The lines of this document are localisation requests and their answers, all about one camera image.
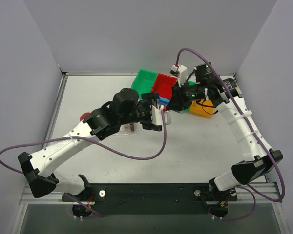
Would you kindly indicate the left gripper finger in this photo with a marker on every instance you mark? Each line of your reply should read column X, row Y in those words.
column 152, row 97
column 151, row 127

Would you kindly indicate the yellow bin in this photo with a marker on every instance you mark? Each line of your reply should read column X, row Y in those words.
column 203, row 108

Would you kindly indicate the red bin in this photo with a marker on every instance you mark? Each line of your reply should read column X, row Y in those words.
column 163, row 85

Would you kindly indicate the far green bin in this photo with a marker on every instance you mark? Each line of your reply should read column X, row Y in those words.
column 144, row 81

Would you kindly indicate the clear textured acrylic tray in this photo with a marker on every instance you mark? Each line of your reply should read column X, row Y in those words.
column 121, row 131

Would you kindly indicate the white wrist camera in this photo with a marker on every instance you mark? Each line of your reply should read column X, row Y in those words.
column 181, row 72
column 160, row 116

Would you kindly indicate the blue toothpaste tube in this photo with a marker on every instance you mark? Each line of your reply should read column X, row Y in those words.
column 163, row 102

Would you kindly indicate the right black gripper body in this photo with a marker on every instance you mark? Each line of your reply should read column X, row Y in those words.
column 177, row 96

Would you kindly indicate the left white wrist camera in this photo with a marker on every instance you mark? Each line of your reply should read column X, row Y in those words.
column 160, row 116

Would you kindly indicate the clear rack with brown ends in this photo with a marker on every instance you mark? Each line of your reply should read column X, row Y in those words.
column 128, row 128

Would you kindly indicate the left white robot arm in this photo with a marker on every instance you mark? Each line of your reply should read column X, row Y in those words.
column 39, row 167

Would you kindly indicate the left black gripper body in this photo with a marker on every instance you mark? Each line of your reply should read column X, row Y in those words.
column 150, row 111

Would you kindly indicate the pink cup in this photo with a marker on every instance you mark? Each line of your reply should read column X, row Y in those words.
column 84, row 115

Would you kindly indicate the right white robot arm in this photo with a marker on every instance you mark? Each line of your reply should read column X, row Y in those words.
column 258, row 156

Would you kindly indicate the green bin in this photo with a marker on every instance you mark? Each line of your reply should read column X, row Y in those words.
column 185, row 109
column 144, row 81

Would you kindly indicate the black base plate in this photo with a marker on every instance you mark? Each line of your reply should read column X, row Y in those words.
column 153, row 199

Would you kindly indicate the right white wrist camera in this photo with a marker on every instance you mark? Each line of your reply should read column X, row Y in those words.
column 181, row 72

